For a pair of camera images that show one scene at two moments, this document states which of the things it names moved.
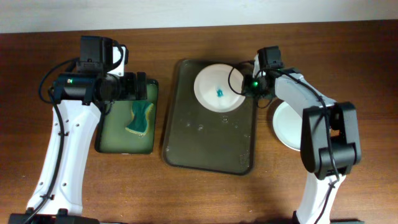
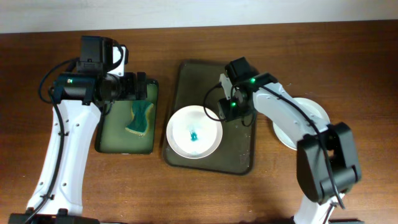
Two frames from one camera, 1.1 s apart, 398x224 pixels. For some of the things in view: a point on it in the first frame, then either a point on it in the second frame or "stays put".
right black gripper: x=247 y=79 -> x=226 y=112
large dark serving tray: x=197 y=137 stays put
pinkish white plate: x=218 y=88 -> x=191 y=134
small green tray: x=112 y=136 stays put
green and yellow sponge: x=138 y=124 stays put
